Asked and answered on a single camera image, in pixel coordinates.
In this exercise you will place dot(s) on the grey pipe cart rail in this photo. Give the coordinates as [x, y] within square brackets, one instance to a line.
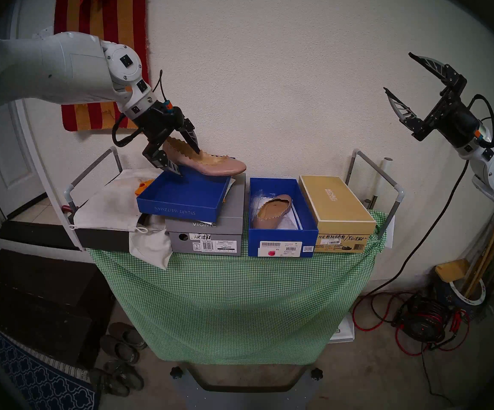
[90, 170]
[378, 169]

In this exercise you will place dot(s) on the tan cardboard piece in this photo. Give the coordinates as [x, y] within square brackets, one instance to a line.
[452, 270]

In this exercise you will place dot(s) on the grey cart base frame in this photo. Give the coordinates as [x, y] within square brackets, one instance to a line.
[191, 396]

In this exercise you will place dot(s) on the blue bucket white rim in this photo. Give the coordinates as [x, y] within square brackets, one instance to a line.
[469, 296]

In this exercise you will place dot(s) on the green checkered table cloth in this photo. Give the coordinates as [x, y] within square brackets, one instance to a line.
[238, 306]

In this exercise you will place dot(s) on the white plastic tube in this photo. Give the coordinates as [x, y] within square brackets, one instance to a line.
[381, 183]

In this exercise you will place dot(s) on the brown slipper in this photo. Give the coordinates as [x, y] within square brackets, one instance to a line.
[129, 334]
[119, 349]

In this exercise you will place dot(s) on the beige scalloped shoe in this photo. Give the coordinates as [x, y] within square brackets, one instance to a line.
[221, 165]
[272, 208]

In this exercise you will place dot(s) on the black shoe box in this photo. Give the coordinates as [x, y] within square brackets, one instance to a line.
[102, 240]

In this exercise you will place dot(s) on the dark wooden chest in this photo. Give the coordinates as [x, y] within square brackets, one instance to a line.
[46, 298]

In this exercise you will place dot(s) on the burlap american flag banner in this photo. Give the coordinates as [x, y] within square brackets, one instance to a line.
[123, 12]

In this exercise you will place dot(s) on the black star knob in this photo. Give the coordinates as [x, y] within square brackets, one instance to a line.
[176, 372]
[316, 374]

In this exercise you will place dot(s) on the blue open shoe box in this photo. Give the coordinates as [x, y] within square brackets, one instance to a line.
[255, 238]

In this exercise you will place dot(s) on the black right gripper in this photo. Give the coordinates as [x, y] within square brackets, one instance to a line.
[454, 118]

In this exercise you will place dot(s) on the orange paper piece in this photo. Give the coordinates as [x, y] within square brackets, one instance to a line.
[144, 187]

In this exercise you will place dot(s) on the blue shoe box lid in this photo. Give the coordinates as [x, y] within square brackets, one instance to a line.
[187, 195]

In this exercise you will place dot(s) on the tan closed shoe box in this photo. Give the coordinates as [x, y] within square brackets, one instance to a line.
[336, 204]

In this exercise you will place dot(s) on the white paper sheet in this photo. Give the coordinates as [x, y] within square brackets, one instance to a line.
[230, 186]

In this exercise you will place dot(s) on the wooden sticks bundle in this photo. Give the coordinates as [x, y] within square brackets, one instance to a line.
[484, 251]

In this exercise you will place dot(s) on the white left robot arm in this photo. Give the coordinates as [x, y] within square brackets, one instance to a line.
[59, 67]

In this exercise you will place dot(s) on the white flat box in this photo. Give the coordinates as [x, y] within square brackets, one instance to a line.
[343, 330]

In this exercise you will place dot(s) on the black door step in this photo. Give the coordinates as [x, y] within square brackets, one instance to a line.
[33, 236]

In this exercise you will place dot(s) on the white cloth dust bag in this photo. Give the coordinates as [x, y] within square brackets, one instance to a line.
[110, 204]

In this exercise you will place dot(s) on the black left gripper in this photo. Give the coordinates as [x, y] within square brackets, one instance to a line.
[161, 123]

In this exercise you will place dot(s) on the blue patterned rug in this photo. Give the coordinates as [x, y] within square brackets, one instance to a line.
[33, 379]

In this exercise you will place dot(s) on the grey closed shoe box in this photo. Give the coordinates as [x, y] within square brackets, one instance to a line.
[183, 238]

